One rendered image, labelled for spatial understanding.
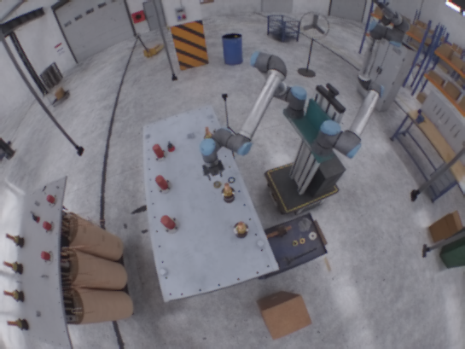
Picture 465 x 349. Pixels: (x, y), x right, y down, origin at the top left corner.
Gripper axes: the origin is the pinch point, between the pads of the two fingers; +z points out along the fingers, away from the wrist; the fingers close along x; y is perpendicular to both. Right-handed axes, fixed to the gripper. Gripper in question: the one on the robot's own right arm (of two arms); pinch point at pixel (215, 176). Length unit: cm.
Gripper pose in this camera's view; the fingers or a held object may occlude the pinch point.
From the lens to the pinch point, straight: 133.5
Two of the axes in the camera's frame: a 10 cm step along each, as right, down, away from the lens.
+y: -3.1, -8.0, 5.2
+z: 0.6, 5.3, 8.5
